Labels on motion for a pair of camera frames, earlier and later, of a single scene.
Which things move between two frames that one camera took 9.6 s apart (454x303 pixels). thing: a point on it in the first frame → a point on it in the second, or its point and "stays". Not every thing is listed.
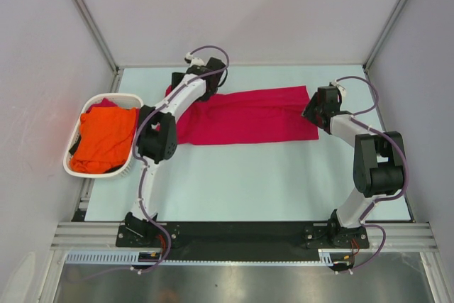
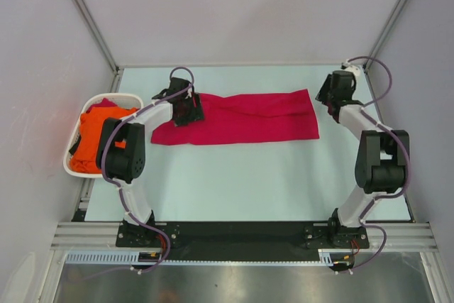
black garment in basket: (73, 148) stays
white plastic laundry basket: (125, 100) stays
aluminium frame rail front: (102, 236) stays
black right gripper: (308, 111) → (321, 94)
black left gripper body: (204, 96) → (187, 104)
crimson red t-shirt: (257, 115) stays
